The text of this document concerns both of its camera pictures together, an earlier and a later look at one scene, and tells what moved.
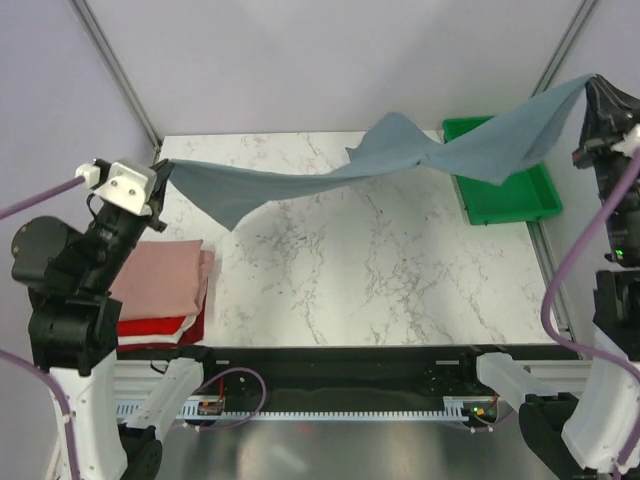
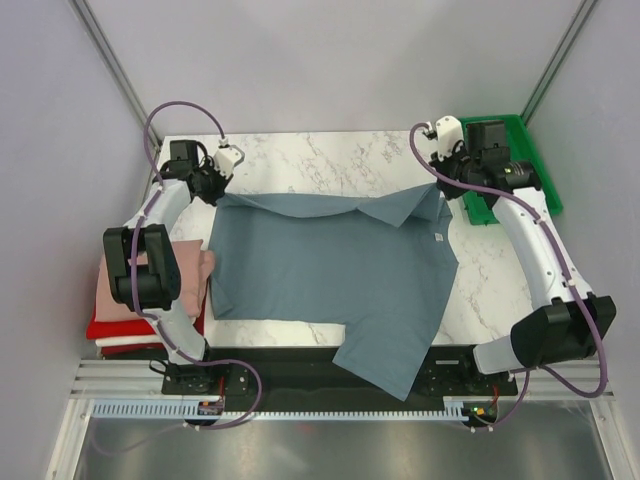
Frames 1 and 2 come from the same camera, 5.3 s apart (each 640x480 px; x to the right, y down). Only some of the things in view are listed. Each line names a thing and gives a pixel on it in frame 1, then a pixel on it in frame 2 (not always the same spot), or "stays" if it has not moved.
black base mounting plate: [348, 379] stays
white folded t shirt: [154, 339] stays
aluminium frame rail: [133, 384] stays
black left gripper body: [116, 235] to [212, 182]
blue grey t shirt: [499, 147] to [383, 268]
